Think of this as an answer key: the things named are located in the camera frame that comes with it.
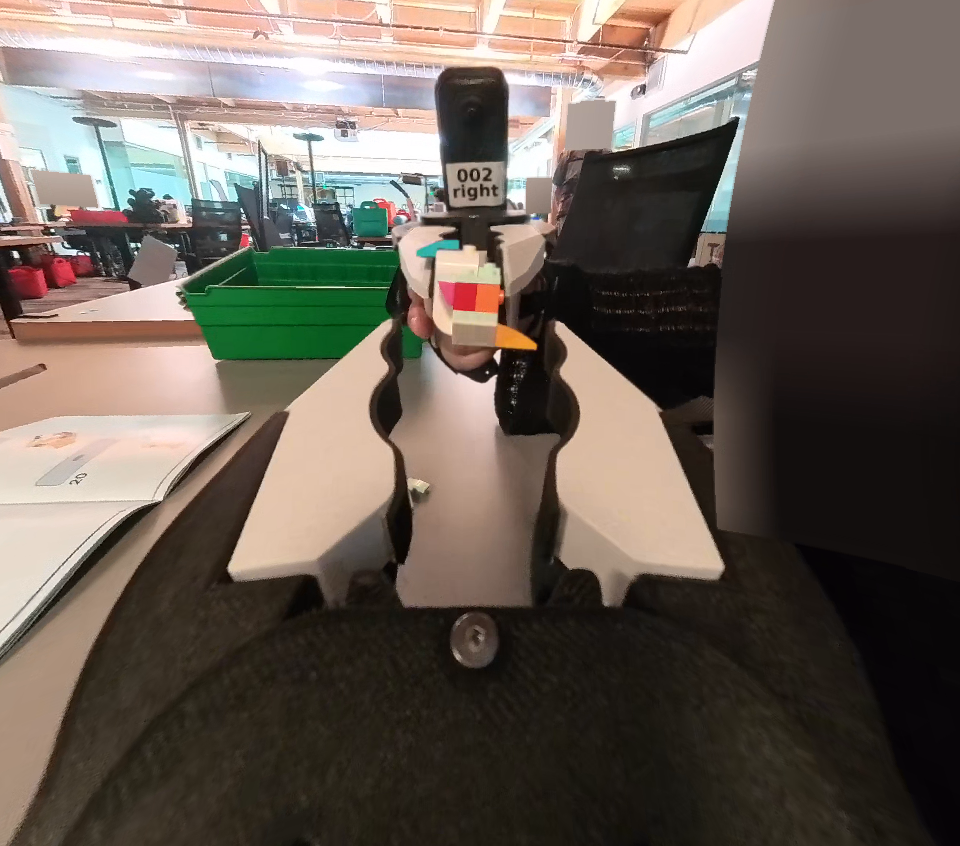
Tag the black mesh office chair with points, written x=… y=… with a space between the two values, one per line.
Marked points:
x=645 y=208

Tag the grey tilted panel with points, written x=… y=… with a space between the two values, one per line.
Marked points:
x=152 y=263

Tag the green tote bag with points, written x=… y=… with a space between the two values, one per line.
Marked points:
x=371 y=219

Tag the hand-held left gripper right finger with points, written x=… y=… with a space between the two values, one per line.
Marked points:
x=630 y=478

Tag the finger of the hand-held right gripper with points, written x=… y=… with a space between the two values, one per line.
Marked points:
x=416 y=272
x=525 y=257

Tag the lego instruction booklet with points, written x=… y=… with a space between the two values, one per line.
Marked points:
x=75 y=523

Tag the small pale lego piece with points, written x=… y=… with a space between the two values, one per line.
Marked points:
x=418 y=488

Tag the white monitor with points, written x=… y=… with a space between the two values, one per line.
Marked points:
x=64 y=188

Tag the green stacked plastic bins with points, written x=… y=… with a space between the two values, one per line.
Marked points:
x=300 y=328

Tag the person's right hand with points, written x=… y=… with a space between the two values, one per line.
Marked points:
x=465 y=360

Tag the red bag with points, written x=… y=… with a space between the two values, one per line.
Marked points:
x=60 y=272
x=28 y=283

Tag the black floor lamp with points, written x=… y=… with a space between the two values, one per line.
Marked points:
x=105 y=163

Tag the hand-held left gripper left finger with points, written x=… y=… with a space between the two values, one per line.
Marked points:
x=322 y=471

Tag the red storage bin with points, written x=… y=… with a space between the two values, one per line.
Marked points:
x=97 y=216

